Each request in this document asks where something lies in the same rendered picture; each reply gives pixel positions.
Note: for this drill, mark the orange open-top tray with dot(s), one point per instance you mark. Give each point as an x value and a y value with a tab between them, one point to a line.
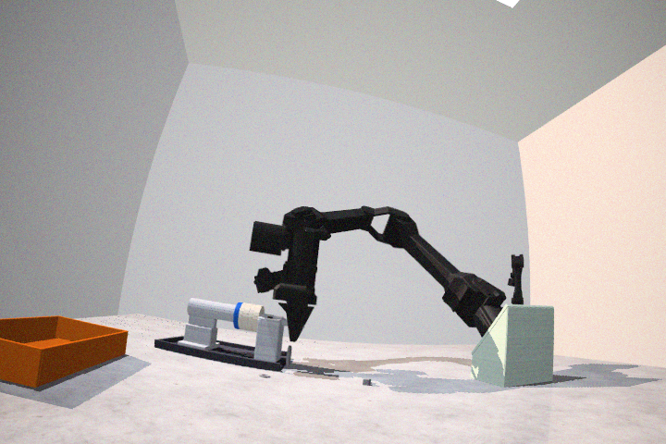
38	350

